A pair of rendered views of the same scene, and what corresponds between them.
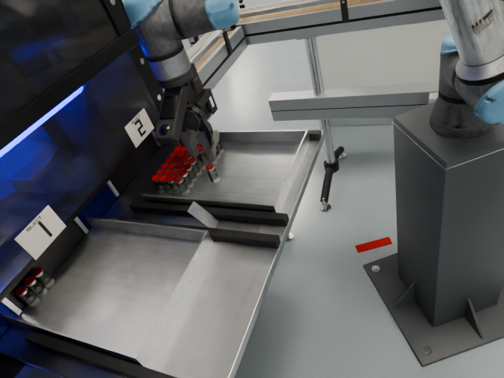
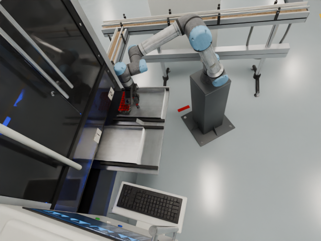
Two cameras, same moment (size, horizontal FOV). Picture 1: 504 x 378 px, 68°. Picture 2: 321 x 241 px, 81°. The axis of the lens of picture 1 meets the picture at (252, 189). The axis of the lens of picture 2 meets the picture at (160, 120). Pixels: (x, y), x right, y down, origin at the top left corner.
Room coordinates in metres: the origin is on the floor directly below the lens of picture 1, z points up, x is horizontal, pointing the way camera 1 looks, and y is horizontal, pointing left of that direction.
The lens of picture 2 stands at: (-0.15, 0.09, 2.05)
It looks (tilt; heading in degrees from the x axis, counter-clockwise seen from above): 59 degrees down; 351
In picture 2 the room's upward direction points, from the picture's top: 20 degrees counter-clockwise
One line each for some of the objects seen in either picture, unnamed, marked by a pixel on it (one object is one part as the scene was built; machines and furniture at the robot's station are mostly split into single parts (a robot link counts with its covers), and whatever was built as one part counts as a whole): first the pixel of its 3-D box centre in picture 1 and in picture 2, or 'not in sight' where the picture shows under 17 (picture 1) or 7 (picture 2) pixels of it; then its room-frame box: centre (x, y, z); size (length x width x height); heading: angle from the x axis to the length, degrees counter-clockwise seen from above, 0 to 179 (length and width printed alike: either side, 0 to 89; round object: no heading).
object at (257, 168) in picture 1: (228, 167); (142, 103); (0.75, 0.04, 0.90); 0.34 x 0.26 x 0.04; 56
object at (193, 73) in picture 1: (187, 98); (130, 88); (0.76, 0.06, 1.09); 0.09 x 0.08 x 0.12; 146
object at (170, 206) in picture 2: not in sight; (148, 202); (0.10, 0.29, 0.82); 0.40 x 0.14 x 0.02; 49
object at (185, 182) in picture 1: (196, 164); (131, 102); (0.80, 0.11, 0.90); 0.18 x 0.02 x 0.05; 146
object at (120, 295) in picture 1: (109, 277); (117, 143); (0.53, 0.32, 0.90); 0.34 x 0.26 x 0.04; 56
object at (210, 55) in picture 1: (194, 67); (113, 53); (1.41, 0.05, 0.92); 0.69 x 0.15 x 0.16; 146
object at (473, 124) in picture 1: (463, 103); (209, 73); (0.75, -0.57, 0.84); 0.15 x 0.15 x 0.10
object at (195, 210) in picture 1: (223, 218); (146, 122); (0.57, 0.07, 0.91); 0.14 x 0.03 x 0.06; 56
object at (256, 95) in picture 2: not in sight; (255, 78); (0.93, -1.40, 0.07); 0.50 x 0.08 x 0.14; 146
